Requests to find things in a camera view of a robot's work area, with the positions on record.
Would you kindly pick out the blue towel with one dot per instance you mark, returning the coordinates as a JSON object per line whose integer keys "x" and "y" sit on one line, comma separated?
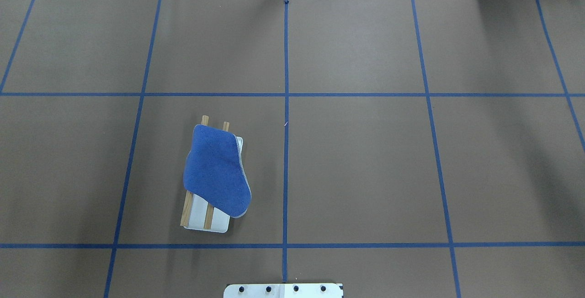
{"x": 214, "y": 171}

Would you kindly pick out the white wooden towel rack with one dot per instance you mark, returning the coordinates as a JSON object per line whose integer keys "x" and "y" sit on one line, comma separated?
{"x": 198, "y": 214}

